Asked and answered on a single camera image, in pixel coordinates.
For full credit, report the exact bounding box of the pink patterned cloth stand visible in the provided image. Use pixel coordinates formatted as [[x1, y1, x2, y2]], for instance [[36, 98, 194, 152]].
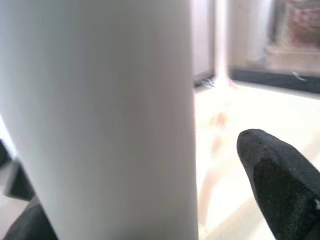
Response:
[[264, 0, 320, 75]]

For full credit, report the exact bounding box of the white plastic children table top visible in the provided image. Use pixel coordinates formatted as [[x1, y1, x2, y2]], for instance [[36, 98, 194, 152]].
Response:
[[194, 79, 320, 240]]

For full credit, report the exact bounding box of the white plastic table leg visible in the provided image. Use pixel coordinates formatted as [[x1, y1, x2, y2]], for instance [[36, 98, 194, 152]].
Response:
[[214, 0, 230, 87], [0, 0, 200, 240]]

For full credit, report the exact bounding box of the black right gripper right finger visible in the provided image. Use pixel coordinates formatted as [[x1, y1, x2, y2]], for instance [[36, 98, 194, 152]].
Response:
[[236, 128, 320, 240]]

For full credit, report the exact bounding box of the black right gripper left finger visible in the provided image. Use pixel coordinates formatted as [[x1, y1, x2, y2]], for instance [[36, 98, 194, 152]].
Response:
[[3, 197, 60, 240]]

